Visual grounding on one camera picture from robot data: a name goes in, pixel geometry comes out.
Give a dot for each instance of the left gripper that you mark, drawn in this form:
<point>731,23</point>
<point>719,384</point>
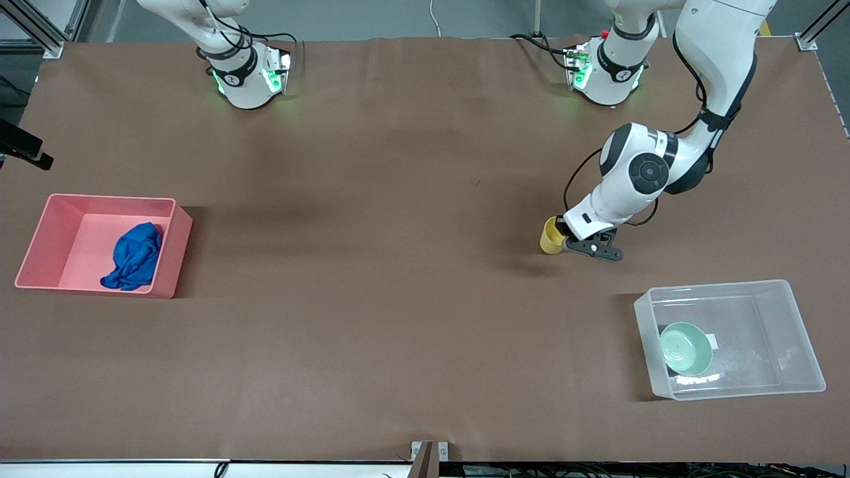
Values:
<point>562,232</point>

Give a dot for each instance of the blue nitrile glove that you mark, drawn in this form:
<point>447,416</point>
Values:
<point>136,255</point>

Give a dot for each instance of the clear plastic storage box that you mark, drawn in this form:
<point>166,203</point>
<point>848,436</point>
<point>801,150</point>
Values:
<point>764,332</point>

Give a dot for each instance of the green bowl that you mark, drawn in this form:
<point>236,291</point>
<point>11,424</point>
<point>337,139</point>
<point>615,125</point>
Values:
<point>684,348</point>

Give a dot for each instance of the pink plastic bin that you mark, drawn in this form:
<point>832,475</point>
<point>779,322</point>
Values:
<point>80,232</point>

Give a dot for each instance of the yellow cup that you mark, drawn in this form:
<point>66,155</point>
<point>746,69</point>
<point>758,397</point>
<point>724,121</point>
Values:
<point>550,238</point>

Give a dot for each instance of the brown table cover sheet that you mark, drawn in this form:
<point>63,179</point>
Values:
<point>398,265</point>

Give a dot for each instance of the metal table edge bracket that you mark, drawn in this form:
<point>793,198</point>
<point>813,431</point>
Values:
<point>429,458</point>

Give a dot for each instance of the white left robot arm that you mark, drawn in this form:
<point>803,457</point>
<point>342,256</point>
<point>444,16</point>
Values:
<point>717,60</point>

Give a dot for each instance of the aluminium frame profile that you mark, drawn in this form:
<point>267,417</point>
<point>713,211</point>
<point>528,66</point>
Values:
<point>40,33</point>
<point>820,30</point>

